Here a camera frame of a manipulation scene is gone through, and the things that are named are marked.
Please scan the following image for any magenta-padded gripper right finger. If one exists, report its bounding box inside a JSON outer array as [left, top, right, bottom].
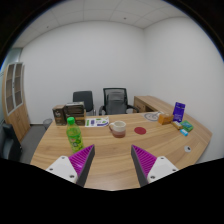
[[130, 144, 180, 188]]

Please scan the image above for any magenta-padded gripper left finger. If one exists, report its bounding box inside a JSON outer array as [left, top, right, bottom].
[[45, 144, 96, 188]]

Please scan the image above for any green drink bottle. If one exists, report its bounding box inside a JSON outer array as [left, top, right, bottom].
[[65, 116, 85, 154]]

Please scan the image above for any flat round red coaster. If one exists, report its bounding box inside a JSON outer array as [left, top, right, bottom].
[[133, 126, 147, 136]]

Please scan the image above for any brown cardboard carton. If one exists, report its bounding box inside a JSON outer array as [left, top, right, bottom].
[[64, 113, 88, 127]]

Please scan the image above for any white and pink mug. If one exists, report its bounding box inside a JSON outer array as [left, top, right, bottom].
[[108, 120, 127, 139]]

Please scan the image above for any printed white leaflet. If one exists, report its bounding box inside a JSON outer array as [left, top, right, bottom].
[[84, 116, 110, 128]]

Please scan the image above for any orange-brown cardboard box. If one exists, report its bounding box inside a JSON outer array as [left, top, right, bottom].
[[157, 113, 175, 126]]

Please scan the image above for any yellow-brown snack packet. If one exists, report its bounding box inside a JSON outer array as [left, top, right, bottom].
[[171, 120, 184, 130]]

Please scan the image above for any small dark brown carton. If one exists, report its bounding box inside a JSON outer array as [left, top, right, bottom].
[[51, 104, 68, 126]]

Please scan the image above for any grey waste bin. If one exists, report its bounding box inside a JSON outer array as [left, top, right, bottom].
[[42, 118, 54, 130]]

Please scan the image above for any dark printed carton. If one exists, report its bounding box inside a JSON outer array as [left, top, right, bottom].
[[64, 101, 86, 118]]

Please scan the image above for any green flat box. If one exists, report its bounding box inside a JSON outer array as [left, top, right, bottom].
[[179, 120, 194, 132]]

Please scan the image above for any purple standing pouch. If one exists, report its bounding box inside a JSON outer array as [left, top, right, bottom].
[[172, 101, 186, 123]]

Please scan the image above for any black visitor chair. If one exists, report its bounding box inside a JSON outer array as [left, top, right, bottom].
[[72, 90, 97, 117]]

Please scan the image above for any grey backpack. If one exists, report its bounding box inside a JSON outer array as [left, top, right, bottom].
[[105, 92, 128, 115]]

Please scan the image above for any black mesh office chair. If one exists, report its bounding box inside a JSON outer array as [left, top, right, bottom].
[[98, 87, 141, 116]]

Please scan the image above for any black sofa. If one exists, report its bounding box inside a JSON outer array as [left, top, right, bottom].
[[0, 123, 23, 163]]

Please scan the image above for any wooden shelf cabinet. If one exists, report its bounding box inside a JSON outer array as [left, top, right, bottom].
[[1, 62, 32, 143]]

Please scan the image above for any white sheet with grey ring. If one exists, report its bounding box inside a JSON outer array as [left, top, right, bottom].
[[143, 111, 164, 122]]

